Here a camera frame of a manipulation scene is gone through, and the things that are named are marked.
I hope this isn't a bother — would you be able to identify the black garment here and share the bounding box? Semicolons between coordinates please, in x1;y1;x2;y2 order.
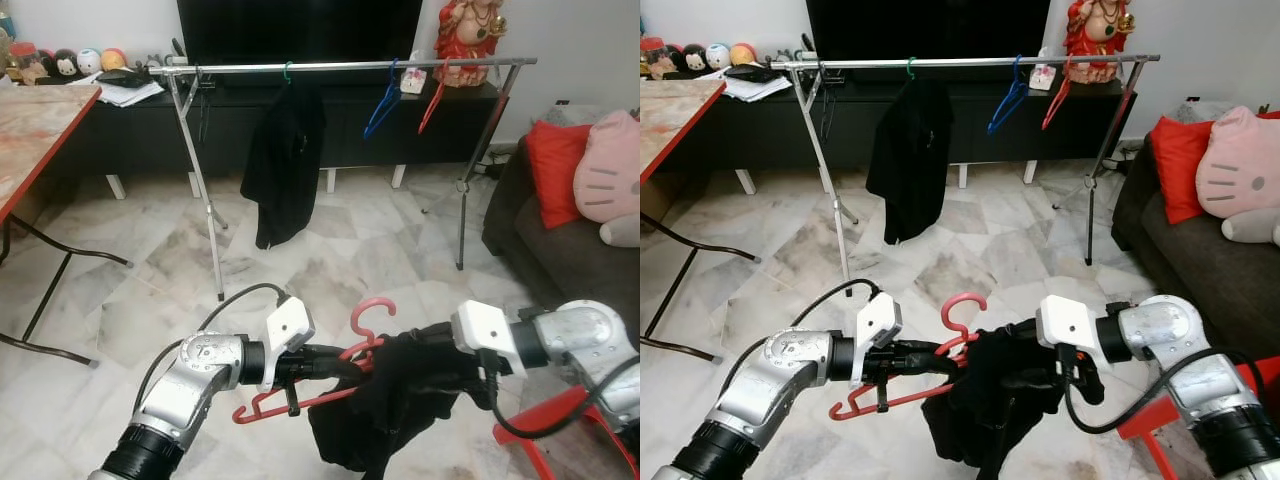
308;322;501;480
920;318;1106;480

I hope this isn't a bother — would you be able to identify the red plastic hanger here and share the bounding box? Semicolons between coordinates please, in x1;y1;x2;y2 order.
1040;60;1076;131
418;65;451;136
232;297;398;426
828;292;989;421

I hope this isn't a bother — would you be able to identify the blue plastic hanger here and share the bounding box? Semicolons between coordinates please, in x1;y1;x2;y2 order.
987;55;1031;136
362;60;404;139

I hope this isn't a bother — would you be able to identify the red plastic stool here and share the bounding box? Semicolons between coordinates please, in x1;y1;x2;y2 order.
492;385;641;480
1115;355;1280;480

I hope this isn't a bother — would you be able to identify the dark grey fabric sofa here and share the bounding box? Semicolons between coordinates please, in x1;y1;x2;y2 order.
482;105;641;346
1110;100;1280;361

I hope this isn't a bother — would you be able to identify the black shirt with small logo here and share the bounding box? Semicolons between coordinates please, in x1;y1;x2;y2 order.
865;78;956;246
240;80;328;251

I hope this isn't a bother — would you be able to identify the grey open-eyed Totoro plush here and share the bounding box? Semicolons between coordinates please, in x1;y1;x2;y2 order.
600;213;641;248
1220;205;1280;246

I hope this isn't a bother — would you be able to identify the pink cat face pillow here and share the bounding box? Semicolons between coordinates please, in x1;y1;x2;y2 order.
1195;105;1280;221
573;108;641;224

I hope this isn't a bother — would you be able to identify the black TV console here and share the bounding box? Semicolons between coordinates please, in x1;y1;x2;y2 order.
30;75;501;201
690;70;1136;196

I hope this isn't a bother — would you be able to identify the grey cloth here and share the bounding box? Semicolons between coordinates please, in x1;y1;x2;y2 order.
545;100;601;126
1165;98;1241;126

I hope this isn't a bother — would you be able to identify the silver clothes rack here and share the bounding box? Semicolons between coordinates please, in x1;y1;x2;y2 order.
768;53;1163;299
148;57;539;303

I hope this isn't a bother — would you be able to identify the white paper stack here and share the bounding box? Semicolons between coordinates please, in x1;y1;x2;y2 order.
722;72;796;103
95;78;166;108

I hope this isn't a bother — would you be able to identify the black flat TV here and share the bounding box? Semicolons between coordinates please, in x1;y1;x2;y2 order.
177;0;426;66
807;0;1053;63

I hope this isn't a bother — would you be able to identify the red laughing Buddha statue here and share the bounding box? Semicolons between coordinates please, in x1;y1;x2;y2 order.
435;0;511;89
1063;0;1138;84

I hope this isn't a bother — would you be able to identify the marble top folding table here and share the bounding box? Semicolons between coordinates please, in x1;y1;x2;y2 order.
640;80;761;363
0;85;133;366

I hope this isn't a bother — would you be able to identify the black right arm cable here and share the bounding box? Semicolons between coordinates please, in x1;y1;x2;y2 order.
1060;345;1266;436
480;350;641;441

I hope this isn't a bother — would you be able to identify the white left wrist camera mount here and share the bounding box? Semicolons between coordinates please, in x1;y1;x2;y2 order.
848;292;904;386
258;295;316;391

